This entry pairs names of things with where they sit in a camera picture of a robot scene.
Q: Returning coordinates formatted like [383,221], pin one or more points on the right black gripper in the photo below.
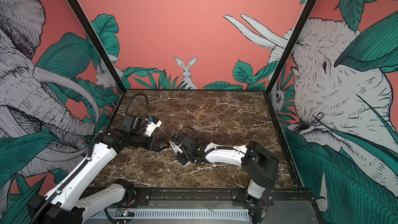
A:
[181,159]

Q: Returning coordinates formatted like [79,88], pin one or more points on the white slotted cable duct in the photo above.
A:
[164,213]

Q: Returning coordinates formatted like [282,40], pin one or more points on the white remote control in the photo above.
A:
[177,150]

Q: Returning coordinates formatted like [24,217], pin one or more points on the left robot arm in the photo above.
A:
[63,204]

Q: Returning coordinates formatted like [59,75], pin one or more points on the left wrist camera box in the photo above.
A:
[152,124]

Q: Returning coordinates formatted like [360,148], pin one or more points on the right black frame post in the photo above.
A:
[307,10]

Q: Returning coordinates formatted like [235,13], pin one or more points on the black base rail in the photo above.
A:
[238,196]

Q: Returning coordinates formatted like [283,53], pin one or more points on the black frame post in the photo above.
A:
[98,46]
[307,10]

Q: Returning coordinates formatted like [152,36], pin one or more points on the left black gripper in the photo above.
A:
[158,148]

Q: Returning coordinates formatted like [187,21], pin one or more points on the left black frame post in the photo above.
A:
[98,46]

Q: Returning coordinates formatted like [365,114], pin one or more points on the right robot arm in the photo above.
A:
[258,162]

